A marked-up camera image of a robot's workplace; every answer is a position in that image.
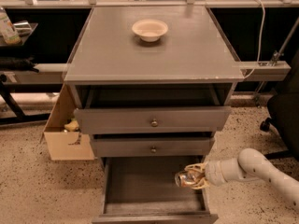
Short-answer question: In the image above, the metal clamp rod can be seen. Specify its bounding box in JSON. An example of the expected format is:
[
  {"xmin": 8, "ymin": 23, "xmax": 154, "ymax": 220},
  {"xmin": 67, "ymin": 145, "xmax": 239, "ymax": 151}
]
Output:
[{"xmin": 267, "ymin": 17, "xmax": 299, "ymax": 66}]

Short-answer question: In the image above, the grey drawer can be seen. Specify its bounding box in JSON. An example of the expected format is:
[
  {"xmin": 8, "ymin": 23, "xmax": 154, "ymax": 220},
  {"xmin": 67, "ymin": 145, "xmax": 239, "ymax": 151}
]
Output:
[
  {"xmin": 75, "ymin": 88, "xmax": 231, "ymax": 134},
  {"xmin": 93, "ymin": 156, "xmax": 218, "ymax": 224},
  {"xmin": 91, "ymin": 132, "xmax": 215, "ymax": 157}
]

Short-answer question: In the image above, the black bag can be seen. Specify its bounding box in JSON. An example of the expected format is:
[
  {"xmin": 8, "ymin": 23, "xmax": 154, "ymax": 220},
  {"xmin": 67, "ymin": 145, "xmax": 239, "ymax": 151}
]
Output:
[{"xmin": 0, "ymin": 57, "xmax": 39, "ymax": 73}]

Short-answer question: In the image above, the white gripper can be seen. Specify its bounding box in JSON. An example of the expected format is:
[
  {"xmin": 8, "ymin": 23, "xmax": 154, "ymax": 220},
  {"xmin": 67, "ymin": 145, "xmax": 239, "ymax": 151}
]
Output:
[{"xmin": 185, "ymin": 161, "xmax": 226, "ymax": 189}]

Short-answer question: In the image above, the dark side shelf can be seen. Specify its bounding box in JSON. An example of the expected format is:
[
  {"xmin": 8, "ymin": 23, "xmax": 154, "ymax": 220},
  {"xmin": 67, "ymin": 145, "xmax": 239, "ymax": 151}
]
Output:
[{"xmin": 0, "ymin": 21, "xmax": 38, "ymax": 47}]

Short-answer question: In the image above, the yellow item in box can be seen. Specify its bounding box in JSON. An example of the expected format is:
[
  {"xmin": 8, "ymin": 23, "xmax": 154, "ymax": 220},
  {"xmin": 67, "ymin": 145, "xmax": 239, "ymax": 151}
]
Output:
[{"xmin": 64, "ymin": 120, "xmax": 79, "ymax": 132}]

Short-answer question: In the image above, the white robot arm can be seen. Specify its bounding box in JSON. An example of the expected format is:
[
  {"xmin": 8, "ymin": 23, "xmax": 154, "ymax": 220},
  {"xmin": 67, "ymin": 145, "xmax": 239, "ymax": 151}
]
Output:
[{"xmin": 181, "ymin": 148, "xmax": 299, "ymax": 210}]

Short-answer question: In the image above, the shiny foil packet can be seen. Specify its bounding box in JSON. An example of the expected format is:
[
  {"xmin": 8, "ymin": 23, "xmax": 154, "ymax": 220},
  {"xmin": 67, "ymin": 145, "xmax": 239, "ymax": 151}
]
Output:
[{"xmin": 14, "ymin": 21, "xmax": 33, "ymax": 36}]

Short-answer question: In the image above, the plastic bottle green label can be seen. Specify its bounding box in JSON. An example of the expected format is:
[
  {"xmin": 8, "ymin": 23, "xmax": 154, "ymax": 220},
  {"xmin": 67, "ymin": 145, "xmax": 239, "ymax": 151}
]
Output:
[{"xmin": 0, "ymin": 7, "xmax": 21, "ymax": 45}]

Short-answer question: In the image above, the cardboard box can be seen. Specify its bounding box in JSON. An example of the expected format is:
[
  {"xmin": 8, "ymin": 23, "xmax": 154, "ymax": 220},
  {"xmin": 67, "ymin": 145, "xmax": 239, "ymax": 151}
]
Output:
[{"xmin": 43, "ymin": 85, "xmax": 94, "ymax": 161}]

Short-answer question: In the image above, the grey top drawer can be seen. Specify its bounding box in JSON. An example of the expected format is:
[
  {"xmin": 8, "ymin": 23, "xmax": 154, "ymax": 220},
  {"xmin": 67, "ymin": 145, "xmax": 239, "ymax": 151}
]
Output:
[{"xmin": 75, "ymin": 88, "xmax": 231, "ymax": 134}]

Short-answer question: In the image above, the white bowl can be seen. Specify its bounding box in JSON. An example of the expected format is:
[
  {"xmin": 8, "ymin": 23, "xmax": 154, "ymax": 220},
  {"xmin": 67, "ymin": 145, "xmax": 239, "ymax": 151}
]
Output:
[{"xmin": 132, "ymin": 20, "xmax": 168, "ymax": 42}]

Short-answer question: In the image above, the grey drawer cabinet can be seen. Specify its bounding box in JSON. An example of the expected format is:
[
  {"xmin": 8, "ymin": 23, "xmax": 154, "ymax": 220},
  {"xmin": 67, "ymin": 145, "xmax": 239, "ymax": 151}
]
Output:
[{"xmin": 64, "ymin": 5, "xmax": 246, "ymax": 173}]

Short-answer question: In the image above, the orange soda can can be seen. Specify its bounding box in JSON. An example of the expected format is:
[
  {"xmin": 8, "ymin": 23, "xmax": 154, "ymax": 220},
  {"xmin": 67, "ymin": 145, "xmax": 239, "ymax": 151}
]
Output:
[{"xmin": 175, "ymin": 171, "xmax": 203, "ymax": 188}]

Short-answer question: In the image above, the grey bottom drawer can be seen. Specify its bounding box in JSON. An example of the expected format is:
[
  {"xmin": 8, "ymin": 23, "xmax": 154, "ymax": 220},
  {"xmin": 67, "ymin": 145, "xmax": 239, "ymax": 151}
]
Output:
[{"xmin": 93, "ymin": 156, "xmax": 218, "ymax": 224}]

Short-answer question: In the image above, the black office chair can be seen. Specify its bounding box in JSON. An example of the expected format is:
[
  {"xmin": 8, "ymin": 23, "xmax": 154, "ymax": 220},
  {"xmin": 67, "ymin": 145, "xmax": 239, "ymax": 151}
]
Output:
[{"xmin": 260, "ymin": 50, "xmax": 299, "ymax": 161}]

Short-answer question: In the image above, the grey middle drawer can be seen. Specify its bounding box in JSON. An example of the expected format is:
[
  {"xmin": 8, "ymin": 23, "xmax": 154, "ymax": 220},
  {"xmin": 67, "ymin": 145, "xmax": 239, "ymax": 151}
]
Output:
[{"xmin": 91, "ymin": 132, "xmax": 215, "ymax": 157}]

